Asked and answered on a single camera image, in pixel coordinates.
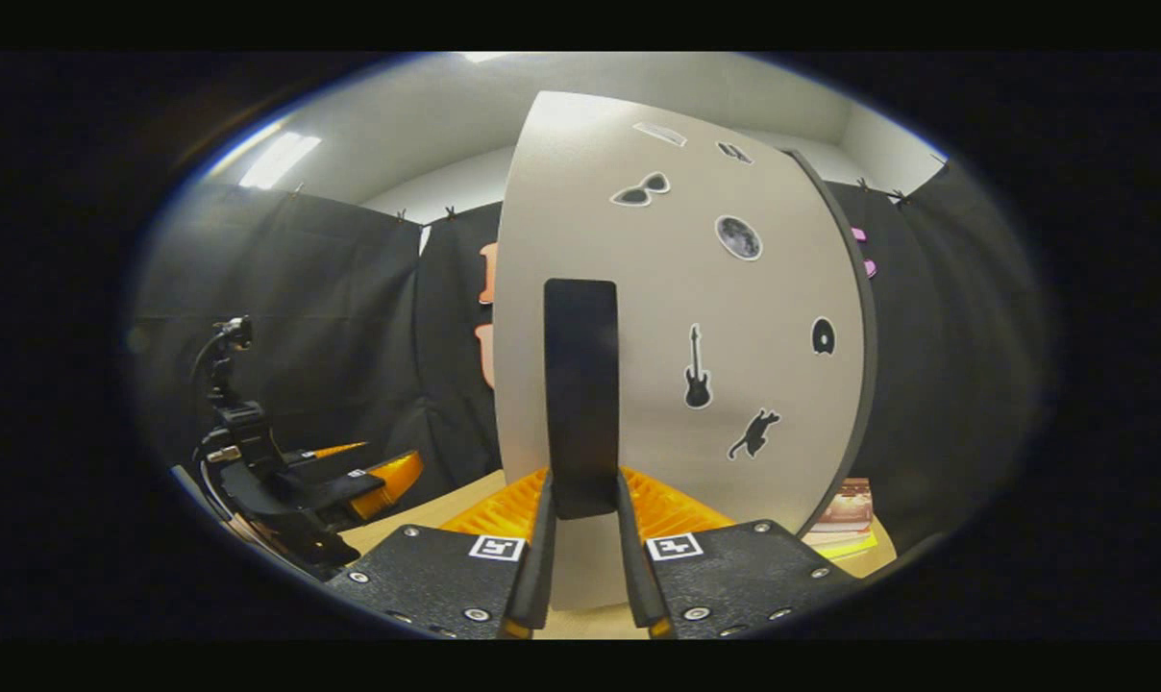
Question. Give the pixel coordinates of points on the brown cover book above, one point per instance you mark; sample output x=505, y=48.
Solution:
x=845, y=507

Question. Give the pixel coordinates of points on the black backdrop cloth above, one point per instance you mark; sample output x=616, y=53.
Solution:
x=946, y=365

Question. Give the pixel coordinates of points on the beige cabinet door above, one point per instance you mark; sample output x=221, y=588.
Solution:
x=561, y=211

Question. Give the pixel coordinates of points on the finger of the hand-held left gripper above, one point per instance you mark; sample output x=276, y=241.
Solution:
x=326, y=457
x=369, y=490

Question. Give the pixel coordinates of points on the dark grey cabinet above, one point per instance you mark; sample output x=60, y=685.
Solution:
x=859, y=317

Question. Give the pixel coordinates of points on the yellow book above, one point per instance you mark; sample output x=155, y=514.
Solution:
x=845, y=546

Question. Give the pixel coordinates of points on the ceiling light panel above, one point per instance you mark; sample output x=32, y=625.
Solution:
x=484, y=57
x=280, y=160

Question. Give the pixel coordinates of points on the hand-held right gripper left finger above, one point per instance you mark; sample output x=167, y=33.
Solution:
x=427, y=581

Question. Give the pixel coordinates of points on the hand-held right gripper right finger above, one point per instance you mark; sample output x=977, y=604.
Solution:
x=744, y=577

